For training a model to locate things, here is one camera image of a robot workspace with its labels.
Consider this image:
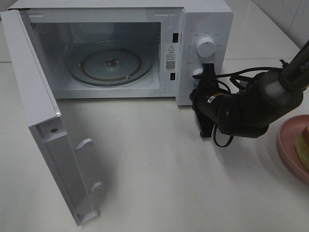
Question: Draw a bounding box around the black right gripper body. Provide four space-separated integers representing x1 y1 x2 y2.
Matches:
193 83 239 121

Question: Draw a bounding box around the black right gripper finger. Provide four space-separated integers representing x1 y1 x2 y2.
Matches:
197 112 214 138
202 63 216 85

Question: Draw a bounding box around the pink round plate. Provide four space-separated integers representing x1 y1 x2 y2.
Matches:
277 115 309 185

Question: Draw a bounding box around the white bread sandwich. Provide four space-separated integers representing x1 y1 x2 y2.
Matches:
295 125 309 165

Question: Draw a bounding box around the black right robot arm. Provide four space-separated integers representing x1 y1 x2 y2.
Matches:
190 43 309 138

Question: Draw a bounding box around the white lower microwave knob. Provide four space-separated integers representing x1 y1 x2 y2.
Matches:
192 68 203 86

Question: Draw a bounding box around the white microwave knob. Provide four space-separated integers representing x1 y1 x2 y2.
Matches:
196 35 216 58
192 68 203 86

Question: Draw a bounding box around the white upper microwave knob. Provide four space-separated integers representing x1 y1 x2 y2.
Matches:
196 35 216 58

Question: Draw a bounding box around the white microwave oven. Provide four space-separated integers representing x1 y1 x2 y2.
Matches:
1 0 233 105

